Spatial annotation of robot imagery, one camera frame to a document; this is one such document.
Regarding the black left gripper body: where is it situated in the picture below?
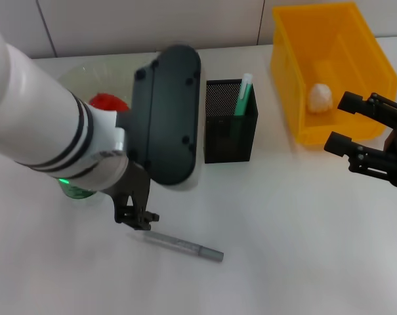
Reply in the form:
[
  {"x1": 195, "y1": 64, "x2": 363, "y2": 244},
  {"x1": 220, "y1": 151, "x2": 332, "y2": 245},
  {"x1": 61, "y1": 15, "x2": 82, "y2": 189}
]
[{"x1": 100, "y1": 159, "x2": 152, "y2": 211}]

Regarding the white paper ball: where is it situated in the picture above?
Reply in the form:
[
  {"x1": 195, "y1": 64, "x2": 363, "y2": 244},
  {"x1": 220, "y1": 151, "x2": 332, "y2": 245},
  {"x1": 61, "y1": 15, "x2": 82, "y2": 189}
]
[{"x1": 308, "y1": 83, "x2": 333, "y2": 113}]

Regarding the grey marker pen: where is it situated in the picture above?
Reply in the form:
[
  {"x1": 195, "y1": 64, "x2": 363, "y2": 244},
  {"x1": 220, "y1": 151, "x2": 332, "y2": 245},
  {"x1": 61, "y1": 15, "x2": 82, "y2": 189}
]
[{"x1": 142, "y1": 230, "x2": 225, "y2": 263}]

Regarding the clear water bottle green label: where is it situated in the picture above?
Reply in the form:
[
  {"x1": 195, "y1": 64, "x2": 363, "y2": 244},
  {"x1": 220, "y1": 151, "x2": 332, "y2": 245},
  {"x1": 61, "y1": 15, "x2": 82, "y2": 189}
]
[{"x1": 58, "y1": 178, "x2": 97, "y2": 201}]

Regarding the red-orange fruit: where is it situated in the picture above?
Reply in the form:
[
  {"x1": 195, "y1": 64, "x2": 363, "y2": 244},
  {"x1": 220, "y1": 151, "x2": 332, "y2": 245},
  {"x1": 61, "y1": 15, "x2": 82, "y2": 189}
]
[{"x1": 88, "y1": 93, "x2": 130, "y2": 113}]

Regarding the green pen white tip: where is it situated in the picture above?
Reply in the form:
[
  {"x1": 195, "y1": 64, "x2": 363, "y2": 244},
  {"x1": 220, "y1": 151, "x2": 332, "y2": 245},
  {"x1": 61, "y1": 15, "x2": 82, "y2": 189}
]
[{"x1": 232, "y1": 73, "x2": 254, "y2": 117}]

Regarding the black mesh pen holder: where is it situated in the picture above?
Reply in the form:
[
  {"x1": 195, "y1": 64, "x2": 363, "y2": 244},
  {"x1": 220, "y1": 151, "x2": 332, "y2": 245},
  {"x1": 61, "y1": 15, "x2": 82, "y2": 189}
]
[{"x1": 203, "y1": 77, "x2": 260, "y2": 164}]

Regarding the yellow plastic bin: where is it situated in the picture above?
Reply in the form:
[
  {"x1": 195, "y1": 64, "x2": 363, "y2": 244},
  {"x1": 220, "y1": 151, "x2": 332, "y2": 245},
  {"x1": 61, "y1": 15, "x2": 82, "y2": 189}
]
[{"x1": 270, "y1": 1, "x2": 397, "y2": 147}]

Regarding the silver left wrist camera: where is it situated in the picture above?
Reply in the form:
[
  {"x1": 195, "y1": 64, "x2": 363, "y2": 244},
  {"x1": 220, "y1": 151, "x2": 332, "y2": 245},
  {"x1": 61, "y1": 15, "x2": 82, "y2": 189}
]
[{"x1": 114, "y1": 44, "x2": 205, "y2": 193}]

